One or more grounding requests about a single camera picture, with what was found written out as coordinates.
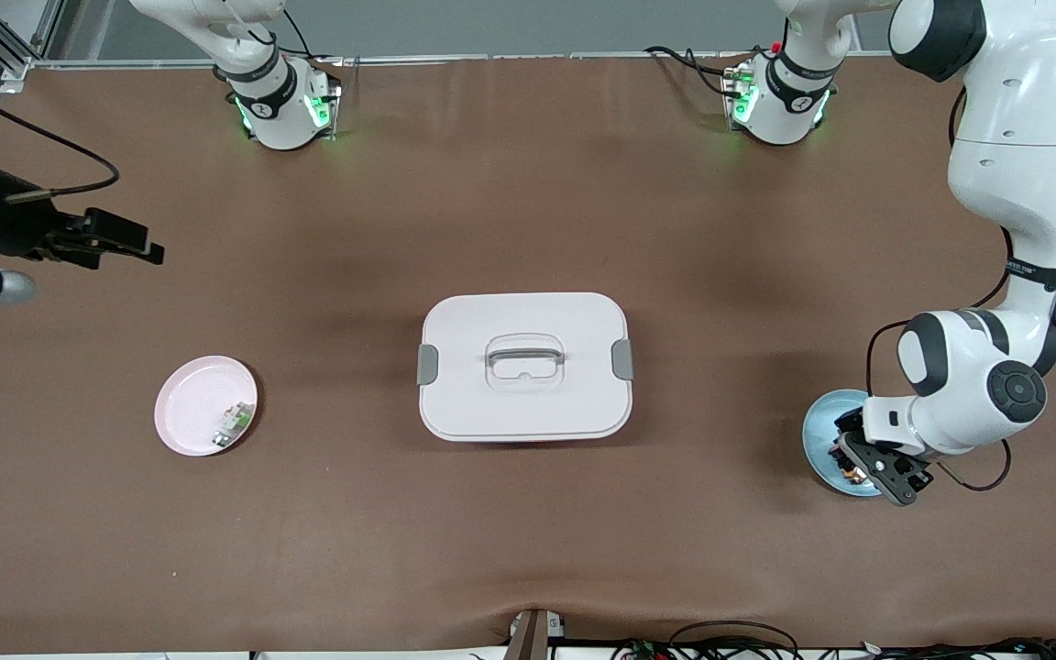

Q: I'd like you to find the light blue round plate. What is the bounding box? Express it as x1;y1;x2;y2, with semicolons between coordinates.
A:
802;389;886;498

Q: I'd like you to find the pale pink round plate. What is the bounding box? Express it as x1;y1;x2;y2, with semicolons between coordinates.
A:
154;355;259;457

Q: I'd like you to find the pale pink lidded storage box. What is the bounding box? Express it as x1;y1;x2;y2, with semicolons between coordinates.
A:
416;291;635;445

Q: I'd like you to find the brown table edge clamp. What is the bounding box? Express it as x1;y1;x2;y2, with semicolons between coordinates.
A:
508;608;567;660

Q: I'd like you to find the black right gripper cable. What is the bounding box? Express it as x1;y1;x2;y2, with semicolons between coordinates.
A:
0;78;119;199

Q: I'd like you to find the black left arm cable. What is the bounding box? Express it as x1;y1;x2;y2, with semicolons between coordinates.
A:
865;225;1015;400

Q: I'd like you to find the black left gripper cable loop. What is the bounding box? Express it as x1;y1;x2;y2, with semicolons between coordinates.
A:
936;440;1013;492

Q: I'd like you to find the aluminium frame profile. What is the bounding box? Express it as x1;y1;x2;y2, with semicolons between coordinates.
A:
0;0;66;93

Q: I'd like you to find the black table edge cable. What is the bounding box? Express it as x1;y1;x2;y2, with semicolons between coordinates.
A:
610;621;1056;660

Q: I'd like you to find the white green push-button switch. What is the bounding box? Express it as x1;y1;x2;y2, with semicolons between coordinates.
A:
213;401;257;450

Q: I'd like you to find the black arm base cable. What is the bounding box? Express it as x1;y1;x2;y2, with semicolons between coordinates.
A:
645;46;740;97

